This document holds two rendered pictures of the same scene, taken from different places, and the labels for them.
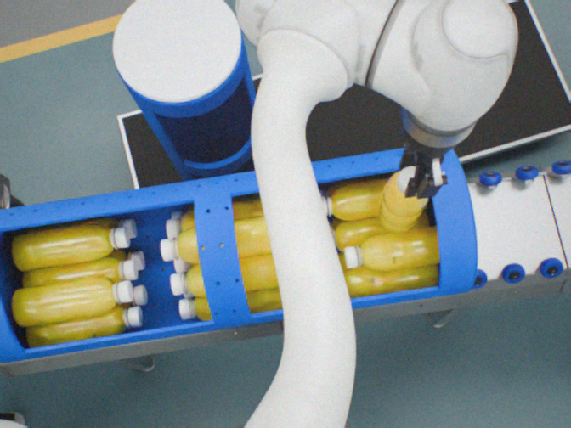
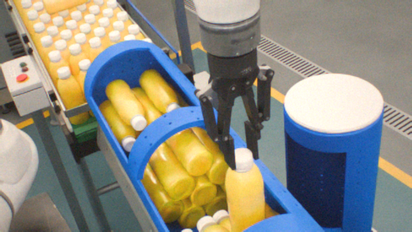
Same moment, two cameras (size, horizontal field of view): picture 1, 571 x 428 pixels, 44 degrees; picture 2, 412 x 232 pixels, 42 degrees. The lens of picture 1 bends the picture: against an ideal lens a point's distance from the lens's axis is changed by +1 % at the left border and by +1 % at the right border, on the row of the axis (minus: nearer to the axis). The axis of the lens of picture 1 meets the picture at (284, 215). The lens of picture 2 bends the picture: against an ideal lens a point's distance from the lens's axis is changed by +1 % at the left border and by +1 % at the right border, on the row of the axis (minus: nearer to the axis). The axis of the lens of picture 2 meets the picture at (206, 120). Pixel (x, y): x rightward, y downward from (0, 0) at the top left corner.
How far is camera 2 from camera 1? 90 cm
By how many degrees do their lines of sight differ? 47
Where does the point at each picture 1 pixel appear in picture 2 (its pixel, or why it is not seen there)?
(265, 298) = (159, 193)
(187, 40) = (337, 104)
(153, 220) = not seen: hidden behind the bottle
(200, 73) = (317, 117)
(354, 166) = (269, 178)
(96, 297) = (128, 107)
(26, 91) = not seen: hidden behind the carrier
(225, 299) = (138, 149)
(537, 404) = not seen: outside the picture
